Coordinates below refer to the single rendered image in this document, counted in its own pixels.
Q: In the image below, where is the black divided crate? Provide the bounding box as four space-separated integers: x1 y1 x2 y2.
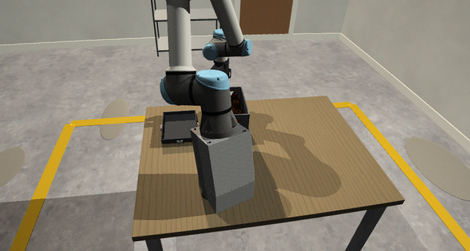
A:
230 86 250 129

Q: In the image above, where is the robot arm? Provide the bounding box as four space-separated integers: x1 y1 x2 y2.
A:
160 0 252 139

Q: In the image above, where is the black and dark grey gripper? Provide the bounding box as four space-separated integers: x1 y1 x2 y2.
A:
213 58 232 78

